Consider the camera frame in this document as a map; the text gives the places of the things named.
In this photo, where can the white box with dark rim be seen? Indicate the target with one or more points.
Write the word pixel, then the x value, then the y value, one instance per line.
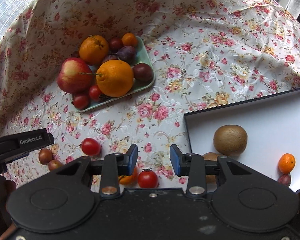
pixel 265 120

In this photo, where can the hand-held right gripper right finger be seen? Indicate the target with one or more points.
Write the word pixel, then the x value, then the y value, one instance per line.
pixel 175 158

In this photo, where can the small brown fruit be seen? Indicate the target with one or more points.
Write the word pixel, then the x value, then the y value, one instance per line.
pixel 55 165
pixel 45 156

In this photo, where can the green tray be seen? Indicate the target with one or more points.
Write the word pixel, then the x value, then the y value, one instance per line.
pixel 141 53

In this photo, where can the red tomato with calyx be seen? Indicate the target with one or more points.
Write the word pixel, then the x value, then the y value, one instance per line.
pixel 147 179

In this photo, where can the red apple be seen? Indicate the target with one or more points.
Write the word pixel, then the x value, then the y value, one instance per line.
pixel 72 76

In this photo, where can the brown kiwi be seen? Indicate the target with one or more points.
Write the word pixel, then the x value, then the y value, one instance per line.
pixel 230 140

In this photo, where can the floral tablecloth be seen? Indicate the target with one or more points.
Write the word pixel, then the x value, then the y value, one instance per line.
pixel 190 17

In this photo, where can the mandarin with stem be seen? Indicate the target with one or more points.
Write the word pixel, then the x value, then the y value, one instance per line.
pixel 127 179

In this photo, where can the dark red plum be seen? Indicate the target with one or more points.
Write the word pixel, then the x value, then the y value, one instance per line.
pixel 143 72
pixel 115 44

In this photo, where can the small mandarin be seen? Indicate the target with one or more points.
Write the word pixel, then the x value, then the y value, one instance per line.
pixel 130 40

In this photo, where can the large orange with stem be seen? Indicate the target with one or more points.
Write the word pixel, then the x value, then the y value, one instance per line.
pixel 115 80

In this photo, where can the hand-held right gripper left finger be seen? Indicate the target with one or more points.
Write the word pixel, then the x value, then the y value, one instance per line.
pixel 132 158

